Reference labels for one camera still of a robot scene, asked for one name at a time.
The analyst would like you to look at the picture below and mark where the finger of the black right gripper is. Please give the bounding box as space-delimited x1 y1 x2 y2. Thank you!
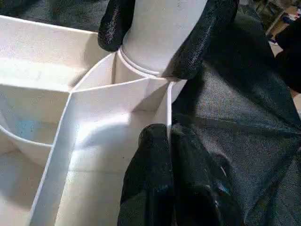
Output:
97 0 137 52
170 0 239 81

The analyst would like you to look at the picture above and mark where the white plastic table leg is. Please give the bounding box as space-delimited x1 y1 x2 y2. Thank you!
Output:
115 0 209 80

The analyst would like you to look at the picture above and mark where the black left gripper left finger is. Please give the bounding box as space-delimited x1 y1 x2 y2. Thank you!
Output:
118 123 174 226

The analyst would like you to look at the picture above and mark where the white plastic table top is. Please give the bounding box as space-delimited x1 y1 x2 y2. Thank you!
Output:
0 14 188 226

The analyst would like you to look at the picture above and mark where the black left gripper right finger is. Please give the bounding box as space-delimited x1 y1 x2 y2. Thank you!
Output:
171 123 245 226

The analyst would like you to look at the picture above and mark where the black mat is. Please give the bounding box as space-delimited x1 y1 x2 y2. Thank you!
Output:
0 0 301 226

